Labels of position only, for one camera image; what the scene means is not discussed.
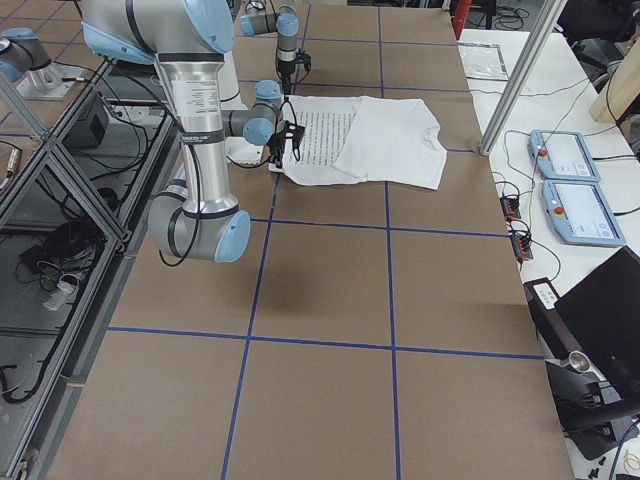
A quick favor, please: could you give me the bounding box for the white long-sleeve printed shirt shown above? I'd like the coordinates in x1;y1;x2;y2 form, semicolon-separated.
278;96;447;190

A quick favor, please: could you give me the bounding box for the black camera stand device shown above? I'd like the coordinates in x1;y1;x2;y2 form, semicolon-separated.
545;360;639;460

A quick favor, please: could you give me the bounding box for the black laptop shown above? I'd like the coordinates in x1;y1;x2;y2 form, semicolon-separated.
523;246;639;398

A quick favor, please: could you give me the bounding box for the orange black connector box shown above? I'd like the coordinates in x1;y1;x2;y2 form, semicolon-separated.
500;196;522;221

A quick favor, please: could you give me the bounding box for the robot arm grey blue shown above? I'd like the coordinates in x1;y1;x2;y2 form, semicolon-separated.
239;1;312;96
82;1;309;263

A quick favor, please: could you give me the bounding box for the upper blue teach pendant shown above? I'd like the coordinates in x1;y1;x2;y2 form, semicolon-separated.
529;129;600;183

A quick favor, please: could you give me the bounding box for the lower blue teach pendant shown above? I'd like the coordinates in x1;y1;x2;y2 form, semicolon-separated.
542;180;626;247

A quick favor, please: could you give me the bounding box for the blue teach pendant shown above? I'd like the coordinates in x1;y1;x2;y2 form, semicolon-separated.
529;129;600;183
542;180;626;247

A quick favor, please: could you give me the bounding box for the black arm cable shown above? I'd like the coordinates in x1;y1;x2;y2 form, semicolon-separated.
280;98;307;164

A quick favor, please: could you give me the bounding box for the aluminium frame post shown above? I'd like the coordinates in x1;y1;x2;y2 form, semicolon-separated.
479;0;567;156

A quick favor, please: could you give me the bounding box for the white paper sheet in sleeve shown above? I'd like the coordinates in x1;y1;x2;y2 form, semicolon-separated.
458;42;509;81

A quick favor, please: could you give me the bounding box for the white power strip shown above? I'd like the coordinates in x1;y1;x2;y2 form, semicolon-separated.
42;280;78;311

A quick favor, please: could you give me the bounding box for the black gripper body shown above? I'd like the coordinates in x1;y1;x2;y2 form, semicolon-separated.
275;49;312;85
267;120;305;160

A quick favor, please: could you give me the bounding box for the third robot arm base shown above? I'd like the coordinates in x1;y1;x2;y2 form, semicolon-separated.
1;27;74;100

